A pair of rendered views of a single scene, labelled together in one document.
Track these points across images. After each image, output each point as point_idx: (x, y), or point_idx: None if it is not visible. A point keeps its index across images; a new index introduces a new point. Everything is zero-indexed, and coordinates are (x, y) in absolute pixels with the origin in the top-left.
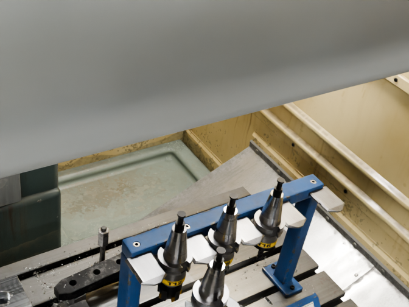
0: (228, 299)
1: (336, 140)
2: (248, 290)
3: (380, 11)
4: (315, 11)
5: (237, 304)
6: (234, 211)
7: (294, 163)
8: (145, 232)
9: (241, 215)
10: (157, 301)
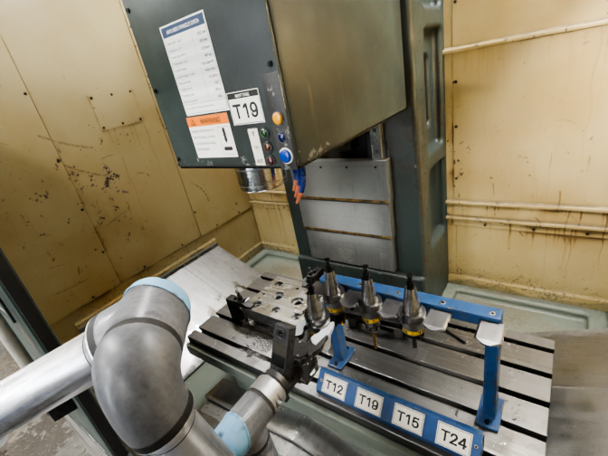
0: (326, 328)
1: None
2: (451, 395)
3: None
4: None
5: (326, 333)
6: (365, 279)
7: None
8: (337, 275)
9: (399, 298)
10: (395, 356)
